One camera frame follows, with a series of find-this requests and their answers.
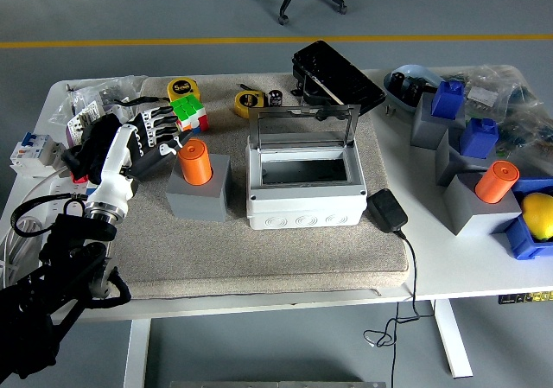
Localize black tape measure strap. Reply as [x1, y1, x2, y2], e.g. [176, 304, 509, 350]
[112, 96, 172, 106]

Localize grey holder block round hole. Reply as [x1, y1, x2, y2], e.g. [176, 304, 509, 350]
[166, 152, 231, 223]

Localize pale blue bowl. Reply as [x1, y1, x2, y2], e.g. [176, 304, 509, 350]
[383, 63, 446, 113]

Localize yellow tape measure with strap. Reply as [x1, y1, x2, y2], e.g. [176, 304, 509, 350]
[167, 78, 203, 103]

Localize black fabric bundle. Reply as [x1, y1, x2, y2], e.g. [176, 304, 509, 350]
[60, 113, 126, 186]

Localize colourful puzzle cube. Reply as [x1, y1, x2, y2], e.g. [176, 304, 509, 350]
[168, 93, 211, 133]

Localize white grey power cable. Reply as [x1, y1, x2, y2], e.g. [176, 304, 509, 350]
[0, 167, 73, 285]

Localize white table leg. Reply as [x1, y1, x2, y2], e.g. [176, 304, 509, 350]
[124, 318, 152, 388]
[434, 299, 474, 379]

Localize clear plastic bags with parts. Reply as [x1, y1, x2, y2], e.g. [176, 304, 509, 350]
[49, 74, 148, 130]

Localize clear bag of components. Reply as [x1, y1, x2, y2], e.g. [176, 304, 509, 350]
[448, 64, 541, 117]
[496, 100, 553, 176]

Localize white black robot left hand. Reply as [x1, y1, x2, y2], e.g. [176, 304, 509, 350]
[85, 104, 193, 217]

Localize black flat plastic case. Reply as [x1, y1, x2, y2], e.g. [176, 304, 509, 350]
[291, 40, 387, 117]

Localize grey-brown table mat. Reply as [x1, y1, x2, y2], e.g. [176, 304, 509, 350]
[101, 72, 410, 302]

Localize black power adapter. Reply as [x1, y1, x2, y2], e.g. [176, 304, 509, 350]
[365, 188, 409, 234]

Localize purple white packaged part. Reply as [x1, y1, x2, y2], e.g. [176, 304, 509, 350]
[64, 100, 105, 147]

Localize white plastic junction box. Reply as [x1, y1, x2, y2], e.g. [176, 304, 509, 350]
[245, 139, 369, 232]

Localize blue plastic bin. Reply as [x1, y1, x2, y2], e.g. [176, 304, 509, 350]
[490, 176, 553, 261]

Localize yellow lemon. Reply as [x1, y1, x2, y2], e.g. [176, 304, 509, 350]
[520, 192, 553, 240]

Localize white small breaker module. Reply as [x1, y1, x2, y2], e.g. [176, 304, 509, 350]
[107, 105, 136, 126]

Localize orange cylindrical battery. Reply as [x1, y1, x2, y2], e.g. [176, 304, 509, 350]
[177, 138, 213, 186]
[474, 160, 520, 205]

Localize black table control panel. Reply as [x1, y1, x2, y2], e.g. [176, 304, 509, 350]
[497, 290, 553, 306]

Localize grey plastic holder block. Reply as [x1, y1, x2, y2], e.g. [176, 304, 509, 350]
[410, 92, 467, 149]
[435, 124, 498, 188]
[442, 171, 523, 237]

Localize black adapter cord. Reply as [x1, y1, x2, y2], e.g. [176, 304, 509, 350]
[362, 227, 435, 388]

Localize blue plastic block piece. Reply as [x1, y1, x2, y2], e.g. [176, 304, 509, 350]
[458, 117, 500, 158]
[430, 80, 466, 119]

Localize white circuit breaker blue switch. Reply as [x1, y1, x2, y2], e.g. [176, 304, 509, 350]
[9, 131, 68, 177]

